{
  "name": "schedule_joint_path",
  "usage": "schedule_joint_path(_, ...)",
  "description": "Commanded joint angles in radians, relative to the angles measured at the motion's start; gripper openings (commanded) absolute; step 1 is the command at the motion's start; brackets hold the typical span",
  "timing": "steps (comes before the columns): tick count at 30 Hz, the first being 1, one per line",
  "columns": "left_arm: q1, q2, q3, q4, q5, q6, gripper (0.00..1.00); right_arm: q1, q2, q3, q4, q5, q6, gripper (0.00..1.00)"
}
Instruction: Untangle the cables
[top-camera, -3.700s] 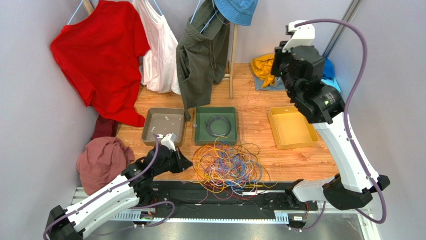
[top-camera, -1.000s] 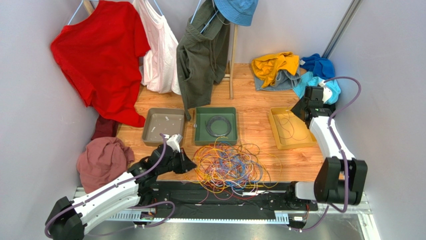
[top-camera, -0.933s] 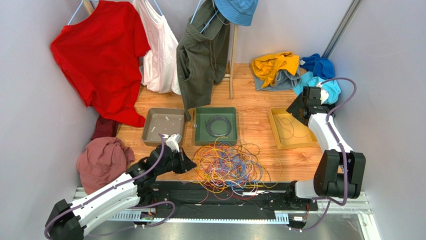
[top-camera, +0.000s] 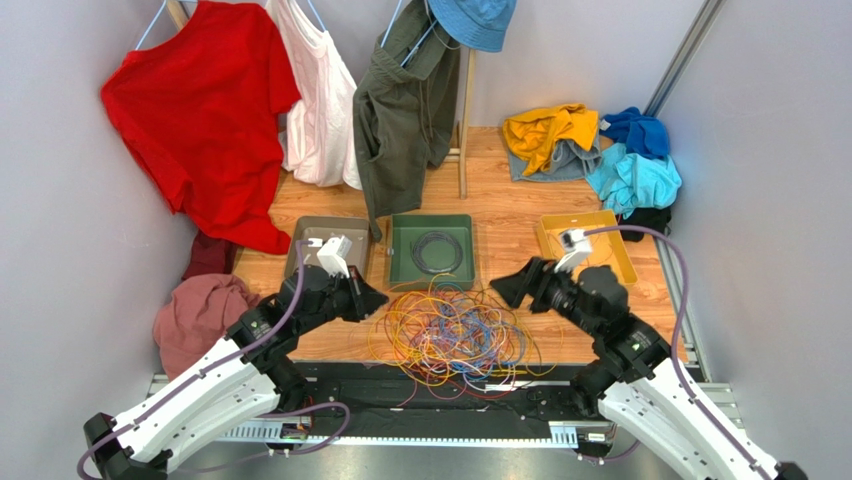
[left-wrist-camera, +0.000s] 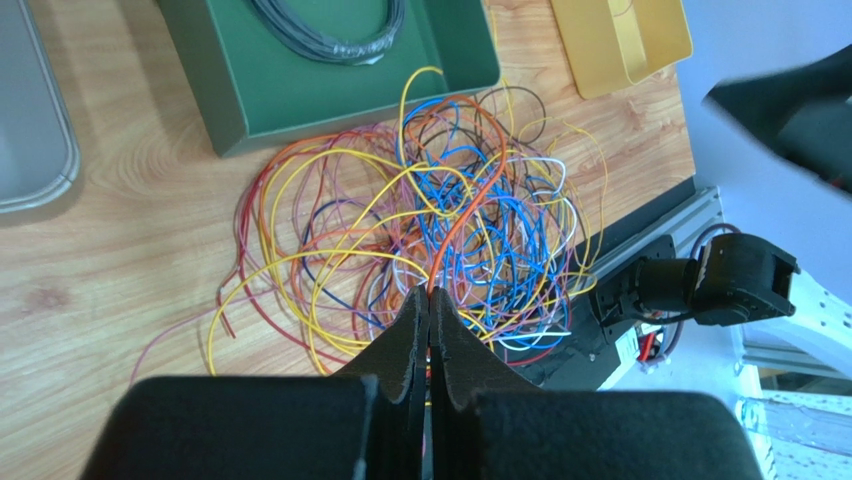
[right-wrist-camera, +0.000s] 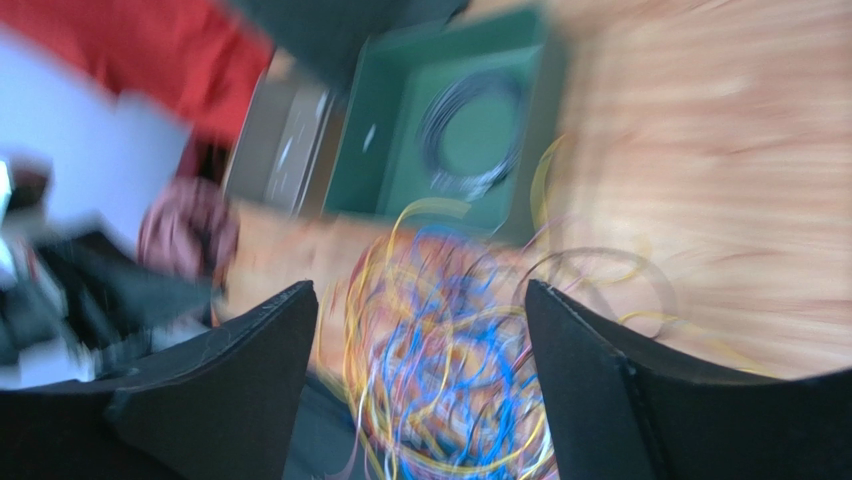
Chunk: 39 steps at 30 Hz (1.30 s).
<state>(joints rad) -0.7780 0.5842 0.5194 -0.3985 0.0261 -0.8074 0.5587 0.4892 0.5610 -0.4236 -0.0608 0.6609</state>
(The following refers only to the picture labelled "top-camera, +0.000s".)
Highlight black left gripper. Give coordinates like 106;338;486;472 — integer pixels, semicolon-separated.
296;264;389;335

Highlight orange cable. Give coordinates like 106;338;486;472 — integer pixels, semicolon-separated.
369;292;527;374

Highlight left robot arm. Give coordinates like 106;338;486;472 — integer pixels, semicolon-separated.
77;265;389;479

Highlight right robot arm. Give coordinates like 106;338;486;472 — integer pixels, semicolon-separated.
490;257;807;479

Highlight green metal tray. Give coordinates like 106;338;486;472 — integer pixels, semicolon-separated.
387;214;477;291

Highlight tan metal tray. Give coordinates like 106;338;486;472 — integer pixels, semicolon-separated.
284;215;372;278

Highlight yellow plastic tray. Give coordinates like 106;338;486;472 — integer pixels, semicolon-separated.
535;210;638;286

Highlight grey crumpled cloth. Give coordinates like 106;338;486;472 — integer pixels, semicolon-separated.
508;136;602;183

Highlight wooden clothes rack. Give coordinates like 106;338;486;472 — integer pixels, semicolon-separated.
147;1;477;200

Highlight yellow crumpled cloth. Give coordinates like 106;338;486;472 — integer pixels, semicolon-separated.
502;104;599;175

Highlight cyan crumpled cloth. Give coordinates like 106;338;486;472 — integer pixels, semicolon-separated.
586;143;682;218

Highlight black crumpled cloth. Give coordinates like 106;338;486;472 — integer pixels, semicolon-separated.
618;207;672;235

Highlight maroon cloth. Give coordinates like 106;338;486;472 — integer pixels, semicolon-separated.
181;230;238;280

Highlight dusty pink crumpled cloth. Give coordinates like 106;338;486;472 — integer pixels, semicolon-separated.
152;274;261;380

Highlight white pink hanging garment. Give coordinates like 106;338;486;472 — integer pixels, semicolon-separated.
266;1;362;190

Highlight dark blue crumpled cloth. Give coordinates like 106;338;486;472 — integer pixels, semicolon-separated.
599;107;671;159

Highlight olive green hanging garment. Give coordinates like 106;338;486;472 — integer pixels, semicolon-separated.
353;1;460;241

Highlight red t-shirt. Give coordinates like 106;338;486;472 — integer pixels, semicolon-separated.
100;1;301;255

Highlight blue bucket hat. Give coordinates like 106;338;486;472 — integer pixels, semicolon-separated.
428;0;517;53

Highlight aluminium corner profile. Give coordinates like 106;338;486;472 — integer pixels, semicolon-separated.
644;0;726;117

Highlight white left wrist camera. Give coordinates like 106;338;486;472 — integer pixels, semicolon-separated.
308;235;352;278

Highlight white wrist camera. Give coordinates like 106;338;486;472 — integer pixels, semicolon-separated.
555;228;593;273
308;235;352;278

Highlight blue cable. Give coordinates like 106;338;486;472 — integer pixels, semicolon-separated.
425;282;530;374

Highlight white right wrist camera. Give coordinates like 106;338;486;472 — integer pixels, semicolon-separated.
555;228;593;273

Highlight yellow cable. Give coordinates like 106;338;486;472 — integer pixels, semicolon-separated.
374;274;564;391

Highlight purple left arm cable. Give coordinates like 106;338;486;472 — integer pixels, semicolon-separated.
76;240;314;480

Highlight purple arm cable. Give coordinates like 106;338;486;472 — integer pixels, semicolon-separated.
76;240;314;480
577;224;780;480

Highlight white cable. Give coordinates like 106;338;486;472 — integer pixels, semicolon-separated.
439;352;534;394

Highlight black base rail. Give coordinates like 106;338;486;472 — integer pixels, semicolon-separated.
296;361;616;441

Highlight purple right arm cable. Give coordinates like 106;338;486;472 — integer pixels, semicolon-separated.
577;224;780;480

